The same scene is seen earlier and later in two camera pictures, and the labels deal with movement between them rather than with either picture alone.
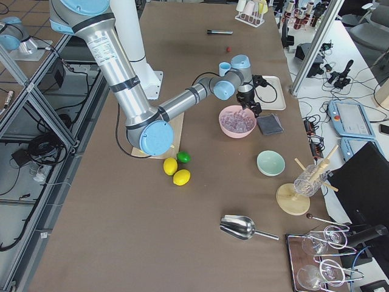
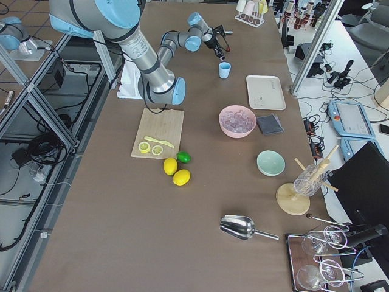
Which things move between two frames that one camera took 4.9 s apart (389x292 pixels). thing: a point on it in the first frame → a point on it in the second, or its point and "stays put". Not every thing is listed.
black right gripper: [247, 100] → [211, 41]
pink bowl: [236, 121] stays put
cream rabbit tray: [271, 96] stays put
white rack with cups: [251, 12] stays put
